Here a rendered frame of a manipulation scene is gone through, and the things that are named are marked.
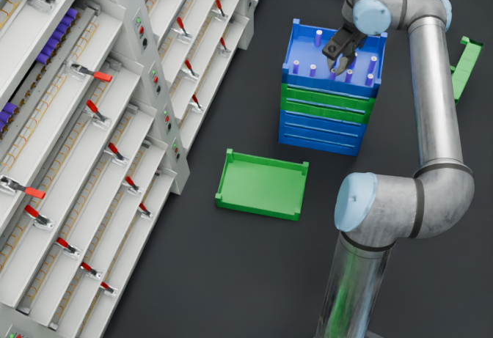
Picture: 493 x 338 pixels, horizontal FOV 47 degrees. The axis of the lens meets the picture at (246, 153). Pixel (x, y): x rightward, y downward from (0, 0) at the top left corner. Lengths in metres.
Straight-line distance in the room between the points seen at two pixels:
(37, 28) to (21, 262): 0.50
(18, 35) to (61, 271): 0.65
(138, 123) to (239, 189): 0.62
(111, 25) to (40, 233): 0.47
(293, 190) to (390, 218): 1.01
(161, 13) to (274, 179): 0.83
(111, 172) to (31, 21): 0.60
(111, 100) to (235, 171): 0.82
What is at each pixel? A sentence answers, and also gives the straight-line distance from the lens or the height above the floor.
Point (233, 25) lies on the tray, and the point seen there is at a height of 0.17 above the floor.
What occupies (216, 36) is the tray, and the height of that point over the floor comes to 0.36.
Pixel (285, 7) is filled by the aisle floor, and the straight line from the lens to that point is 2.54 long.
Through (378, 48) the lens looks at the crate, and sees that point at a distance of 1.90.
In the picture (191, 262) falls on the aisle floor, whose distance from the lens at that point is 1.98.
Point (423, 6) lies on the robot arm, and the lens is 1.48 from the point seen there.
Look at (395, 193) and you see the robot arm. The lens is 1.08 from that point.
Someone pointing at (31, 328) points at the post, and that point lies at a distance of 1.38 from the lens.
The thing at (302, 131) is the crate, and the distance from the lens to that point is 2.04.
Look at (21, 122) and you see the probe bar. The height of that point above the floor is 0.99.
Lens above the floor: 1.89
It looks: 62 degrees down
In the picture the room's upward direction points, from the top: 3 degrees counter-clockwise
